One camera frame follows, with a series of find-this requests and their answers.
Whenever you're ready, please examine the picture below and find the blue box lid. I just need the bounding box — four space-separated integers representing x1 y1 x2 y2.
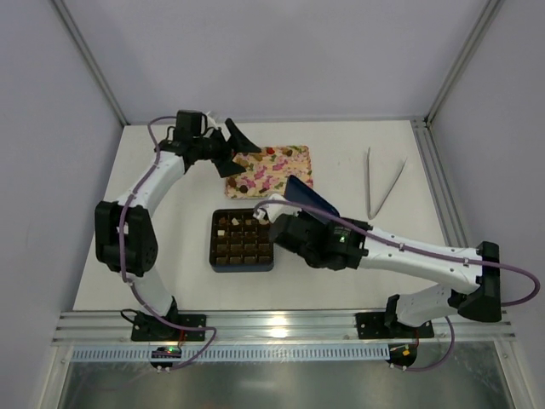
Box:
284 175 340 216

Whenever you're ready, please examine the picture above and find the blue chocolate box with tray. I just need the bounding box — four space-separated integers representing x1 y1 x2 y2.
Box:
209 208 274 273

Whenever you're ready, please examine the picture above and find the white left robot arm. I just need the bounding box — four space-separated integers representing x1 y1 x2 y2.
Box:
95 110 261 341

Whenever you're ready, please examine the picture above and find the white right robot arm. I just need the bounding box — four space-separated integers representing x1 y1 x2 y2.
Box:
250 176 502 329

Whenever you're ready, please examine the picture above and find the floral serving tray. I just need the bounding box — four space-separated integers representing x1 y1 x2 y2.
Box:
225 145 313 199

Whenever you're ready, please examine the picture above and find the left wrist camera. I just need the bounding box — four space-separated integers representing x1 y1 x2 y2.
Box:
201 112 221 134

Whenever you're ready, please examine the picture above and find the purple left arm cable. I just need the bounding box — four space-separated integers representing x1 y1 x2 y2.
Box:
117 114 218 371

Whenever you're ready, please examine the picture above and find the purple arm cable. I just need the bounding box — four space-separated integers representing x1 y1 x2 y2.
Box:
117 114 218 371
253 199 542 372

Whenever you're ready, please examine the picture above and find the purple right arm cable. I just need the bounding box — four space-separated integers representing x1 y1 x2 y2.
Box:
253 199 542 372

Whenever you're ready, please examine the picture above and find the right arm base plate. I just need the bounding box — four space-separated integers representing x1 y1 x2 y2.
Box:
354 311 434 340

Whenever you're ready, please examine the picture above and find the slotted cable duct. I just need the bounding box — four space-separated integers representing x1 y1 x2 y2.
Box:
72 343 390 363

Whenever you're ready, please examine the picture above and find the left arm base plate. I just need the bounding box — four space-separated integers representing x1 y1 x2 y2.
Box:
129 312 207 342

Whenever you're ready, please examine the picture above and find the aluminium frame rail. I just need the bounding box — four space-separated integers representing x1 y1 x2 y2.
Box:
52 309 516 345

